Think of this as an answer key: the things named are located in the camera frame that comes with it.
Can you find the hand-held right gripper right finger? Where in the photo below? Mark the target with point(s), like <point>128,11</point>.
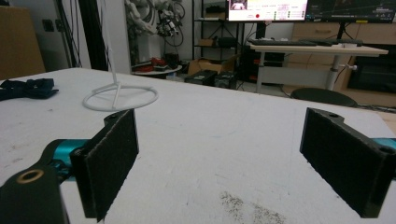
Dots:
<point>345,160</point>

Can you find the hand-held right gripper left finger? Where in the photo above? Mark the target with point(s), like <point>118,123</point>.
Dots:
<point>107,165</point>

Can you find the black round stool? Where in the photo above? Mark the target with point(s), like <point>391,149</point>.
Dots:
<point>323,96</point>

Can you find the white desk with monitors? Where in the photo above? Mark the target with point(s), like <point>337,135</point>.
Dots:
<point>370,59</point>

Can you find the round white side table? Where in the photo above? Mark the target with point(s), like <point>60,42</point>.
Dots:
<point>157,71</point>

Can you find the dark blue cloth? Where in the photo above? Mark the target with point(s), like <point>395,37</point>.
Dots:
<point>28,88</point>

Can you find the red and black tool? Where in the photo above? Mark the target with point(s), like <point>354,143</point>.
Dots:
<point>154,64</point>

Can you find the white height-adjustable desk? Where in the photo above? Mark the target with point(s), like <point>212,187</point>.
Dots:
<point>317,51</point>

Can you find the black equipment case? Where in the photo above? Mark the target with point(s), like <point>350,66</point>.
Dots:
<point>201,76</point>

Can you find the black keyboard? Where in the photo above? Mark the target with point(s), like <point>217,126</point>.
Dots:
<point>281,42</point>

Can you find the open cardboard box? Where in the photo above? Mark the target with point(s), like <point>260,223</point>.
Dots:
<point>209,65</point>

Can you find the dark computer monitor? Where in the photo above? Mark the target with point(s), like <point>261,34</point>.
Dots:
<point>351,10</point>

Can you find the brown cardboard panel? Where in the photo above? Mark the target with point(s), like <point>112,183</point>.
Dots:
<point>18,42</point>

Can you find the bright computer monitor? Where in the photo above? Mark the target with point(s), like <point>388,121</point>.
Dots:
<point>267,10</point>

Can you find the black metal shelf rack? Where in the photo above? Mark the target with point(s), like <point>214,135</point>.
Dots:
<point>214,29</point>

